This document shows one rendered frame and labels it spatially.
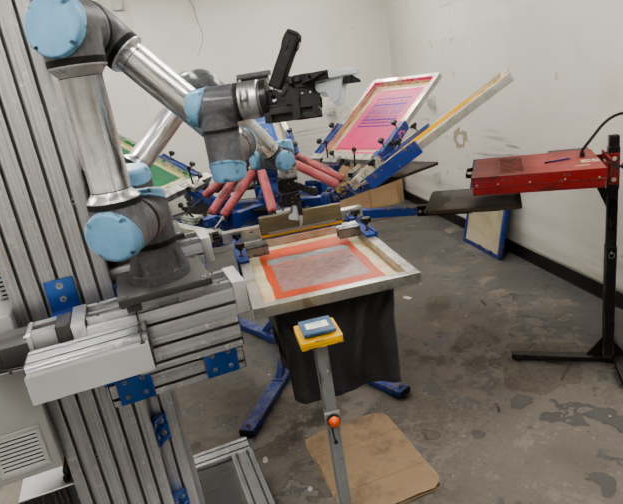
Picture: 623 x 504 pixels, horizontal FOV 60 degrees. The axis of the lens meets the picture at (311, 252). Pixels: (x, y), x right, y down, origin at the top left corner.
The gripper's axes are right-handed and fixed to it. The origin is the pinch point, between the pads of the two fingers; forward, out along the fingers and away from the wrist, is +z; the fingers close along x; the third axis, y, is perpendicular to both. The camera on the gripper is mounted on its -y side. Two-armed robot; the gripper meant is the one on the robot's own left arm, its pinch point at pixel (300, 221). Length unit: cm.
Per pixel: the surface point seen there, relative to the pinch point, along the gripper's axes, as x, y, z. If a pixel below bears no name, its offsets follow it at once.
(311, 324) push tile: 74, 13, 12
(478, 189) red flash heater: -10, -88, 4
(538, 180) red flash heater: 3, -111, 2
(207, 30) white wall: -414, 5, -118
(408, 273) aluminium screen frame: 57, -25, 10
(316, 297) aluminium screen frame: 58, 8, 11
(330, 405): 77, 12, 40
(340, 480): 77, 12, 69
